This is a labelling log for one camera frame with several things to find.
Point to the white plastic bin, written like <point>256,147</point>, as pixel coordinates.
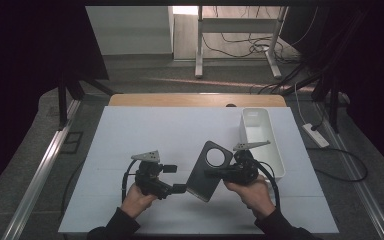
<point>263,133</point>

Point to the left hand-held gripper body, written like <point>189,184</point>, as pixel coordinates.
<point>148,176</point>

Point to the white power strip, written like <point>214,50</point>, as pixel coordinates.
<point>316,135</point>

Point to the white cabinet panel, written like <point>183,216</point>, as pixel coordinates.
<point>130,30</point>

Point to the white desk frame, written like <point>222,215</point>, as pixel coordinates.
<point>200,40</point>

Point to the white board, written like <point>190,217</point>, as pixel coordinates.
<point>166,133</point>

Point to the person's right hand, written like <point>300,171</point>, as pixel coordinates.
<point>253,196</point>

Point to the black curtain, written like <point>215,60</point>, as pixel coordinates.
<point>20,66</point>
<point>373,66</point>

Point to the wooden table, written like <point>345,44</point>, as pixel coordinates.
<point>180,100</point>

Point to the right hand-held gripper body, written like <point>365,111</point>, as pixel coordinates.
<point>245,170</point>

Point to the aluminium floor rail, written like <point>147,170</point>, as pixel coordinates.
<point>363,196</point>
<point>40,173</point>

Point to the black metal stand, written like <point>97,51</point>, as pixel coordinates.
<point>334,106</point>
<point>62,103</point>

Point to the person's left hand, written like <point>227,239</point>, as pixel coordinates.
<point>135,200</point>

